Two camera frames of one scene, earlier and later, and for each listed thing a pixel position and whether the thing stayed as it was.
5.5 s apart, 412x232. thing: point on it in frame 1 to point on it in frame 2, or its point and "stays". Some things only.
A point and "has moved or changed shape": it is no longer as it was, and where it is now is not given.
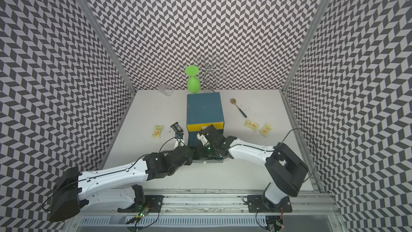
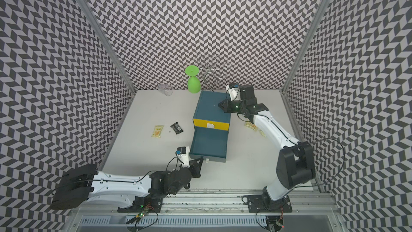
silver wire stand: [210, 73] stays
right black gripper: [213, 156] to [225, 108]
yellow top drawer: [198, 127] has moved or changed shape
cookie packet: [252, 124] stays
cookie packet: [157, 130] stays
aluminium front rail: [205, 211] stays
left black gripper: [189, 162] to [196, 167]
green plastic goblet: [193, 84] stays
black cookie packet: [176, 127] stays
